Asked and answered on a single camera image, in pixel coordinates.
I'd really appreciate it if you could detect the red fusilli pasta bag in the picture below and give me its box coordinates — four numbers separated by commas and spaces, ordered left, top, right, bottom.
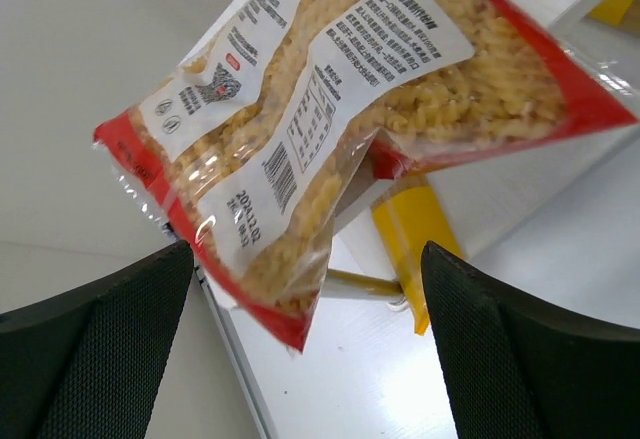
93, 0, 635, 350

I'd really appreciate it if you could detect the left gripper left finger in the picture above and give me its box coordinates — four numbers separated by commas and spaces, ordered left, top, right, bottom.
1, 240, 194, 438

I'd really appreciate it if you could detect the white two-tier shelf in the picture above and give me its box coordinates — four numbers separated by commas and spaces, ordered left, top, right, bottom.
169, 0, 640, 439

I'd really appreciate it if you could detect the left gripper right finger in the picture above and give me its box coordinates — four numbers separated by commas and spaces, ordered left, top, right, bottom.
421, 242, 639, 438

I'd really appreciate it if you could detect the right yellow spaghetti pack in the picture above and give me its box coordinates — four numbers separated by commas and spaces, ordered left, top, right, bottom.
586, 0, 639, 37

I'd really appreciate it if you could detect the yellow spaghetti pack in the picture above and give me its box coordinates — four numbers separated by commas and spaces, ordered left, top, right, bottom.
586, 0, 639, 37
370, 176, 464, 336

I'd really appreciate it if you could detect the left yellow spaghetti pack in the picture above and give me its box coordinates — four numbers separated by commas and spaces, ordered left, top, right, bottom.
370, 176, 464, 336

